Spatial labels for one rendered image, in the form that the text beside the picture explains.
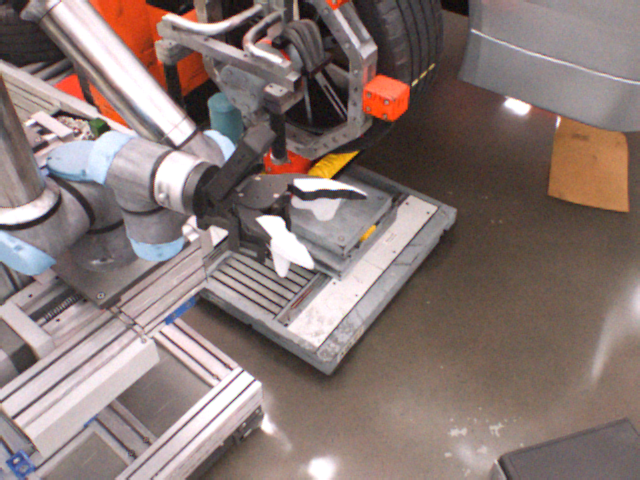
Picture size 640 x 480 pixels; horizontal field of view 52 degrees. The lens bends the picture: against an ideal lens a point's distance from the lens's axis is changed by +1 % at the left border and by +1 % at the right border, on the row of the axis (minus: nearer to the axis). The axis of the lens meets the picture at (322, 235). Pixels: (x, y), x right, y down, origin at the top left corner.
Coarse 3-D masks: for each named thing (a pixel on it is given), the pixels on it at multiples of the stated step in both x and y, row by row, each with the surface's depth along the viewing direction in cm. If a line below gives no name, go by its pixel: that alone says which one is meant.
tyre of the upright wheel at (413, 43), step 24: (360, 0) 154; (384, 0) 152; (408, 0) 158; (432, 0) 164; (384, 24) 154; (408, 24) 158; (432, 24) 165; (384, 48) 158; (408, 48) 159; (432, 48) 169; (384, 72) 162; (408, 72) 162; (432, 72) 176; (384, 120) 172; (360, 144) 183
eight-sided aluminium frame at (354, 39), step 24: (216, 0) 177; (312, 0) 151; (336, 24) 151; (360, 24) 154; (360, 48) 152; (216, 72) 188; (360, 72) 156; (360, 96) 160; (264, 120) 193; (360, 120) 165; (288, 144) 188; (312, 144) 182; (336, 144) 176
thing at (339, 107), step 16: (224, 0) 181; (240, 0) 185; (224, 16) 185; (304, 16) 172; (320, 16) 167; (240, 32) 191; (320, 32) 172; (240, 48) 192; (336, 64) 174; (304, 80) 184; (320, 80) 180; (304, 96) 201; (320, 96) 202; (336, 96) 180; (288, 112) 196; (304, 112) 197; (320, 112) 196; (336, 112) 195; (304, 128) 193; (320, 128) 189
